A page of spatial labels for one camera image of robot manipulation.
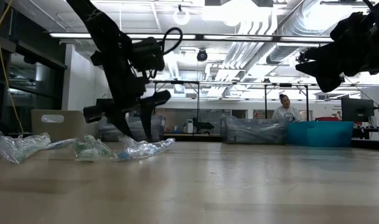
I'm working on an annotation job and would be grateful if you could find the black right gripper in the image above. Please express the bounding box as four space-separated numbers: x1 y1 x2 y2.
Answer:
295 12 379 93

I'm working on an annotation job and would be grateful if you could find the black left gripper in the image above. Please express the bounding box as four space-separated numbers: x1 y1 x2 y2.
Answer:
83 77 172 141

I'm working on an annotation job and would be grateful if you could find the clear grey plastic bin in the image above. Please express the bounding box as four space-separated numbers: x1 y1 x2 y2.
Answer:
97 114 167 142
220 115 291 144

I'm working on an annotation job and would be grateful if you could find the blue toothbrush in clear wrapper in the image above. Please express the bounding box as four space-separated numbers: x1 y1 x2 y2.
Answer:
116 138 177 161
41 139 77 151

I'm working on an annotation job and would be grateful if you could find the red box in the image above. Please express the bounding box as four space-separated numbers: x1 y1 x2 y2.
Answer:
315 116 340 123

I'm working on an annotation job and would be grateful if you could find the black monitor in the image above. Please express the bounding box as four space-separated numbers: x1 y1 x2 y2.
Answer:
341 98 375 123

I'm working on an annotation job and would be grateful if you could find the teal plastic bin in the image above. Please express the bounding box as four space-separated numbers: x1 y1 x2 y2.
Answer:
285 120 354 147

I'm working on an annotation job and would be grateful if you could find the person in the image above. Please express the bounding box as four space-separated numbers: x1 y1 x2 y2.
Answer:
271 93 304 123

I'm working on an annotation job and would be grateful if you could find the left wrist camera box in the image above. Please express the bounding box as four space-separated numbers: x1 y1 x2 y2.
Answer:
132 36 166 73

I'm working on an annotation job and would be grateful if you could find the white plastic bin with handle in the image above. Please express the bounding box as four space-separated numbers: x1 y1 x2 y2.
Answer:
31 109 88 142

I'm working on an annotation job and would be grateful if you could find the black left camera cable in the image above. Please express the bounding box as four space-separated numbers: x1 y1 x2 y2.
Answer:
151 27 184 78

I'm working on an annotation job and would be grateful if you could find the black metal frame rig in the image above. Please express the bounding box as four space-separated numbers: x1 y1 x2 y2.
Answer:
145 80 311 121

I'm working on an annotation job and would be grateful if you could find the white ring ceiling lamp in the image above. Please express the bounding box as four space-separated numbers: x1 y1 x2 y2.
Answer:
172 7 191 26

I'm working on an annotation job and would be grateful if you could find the yellow cable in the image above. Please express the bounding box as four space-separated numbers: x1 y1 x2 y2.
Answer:
0 0 25 133

